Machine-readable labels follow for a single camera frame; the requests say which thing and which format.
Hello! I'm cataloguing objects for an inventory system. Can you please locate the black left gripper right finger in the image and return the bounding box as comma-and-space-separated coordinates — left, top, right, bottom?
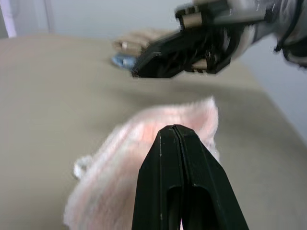
174, 124, 250, 230

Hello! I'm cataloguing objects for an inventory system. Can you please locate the white door frame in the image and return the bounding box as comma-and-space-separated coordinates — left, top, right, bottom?
0, 0, 18, 39

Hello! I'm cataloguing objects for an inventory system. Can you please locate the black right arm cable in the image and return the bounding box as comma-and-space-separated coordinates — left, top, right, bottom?
273, 0, 305, 53

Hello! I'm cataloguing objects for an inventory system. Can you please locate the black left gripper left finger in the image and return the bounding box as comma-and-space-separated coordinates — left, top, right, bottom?
131, 124, 187, 230

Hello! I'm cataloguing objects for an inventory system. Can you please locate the pink towel with white loop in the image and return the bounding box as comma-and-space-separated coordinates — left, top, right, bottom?
62, 95, 220, 230

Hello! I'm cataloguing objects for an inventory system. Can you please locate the beige towel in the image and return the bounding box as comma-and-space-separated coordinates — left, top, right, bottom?
112, 28, 178, 52

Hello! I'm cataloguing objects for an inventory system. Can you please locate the blue folded towel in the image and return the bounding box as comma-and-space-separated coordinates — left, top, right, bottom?
110, 54, 139, 71

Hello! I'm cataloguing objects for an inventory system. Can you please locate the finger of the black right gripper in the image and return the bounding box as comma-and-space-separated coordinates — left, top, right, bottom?
136, 29, 205, 62
131, 49, 210, 79

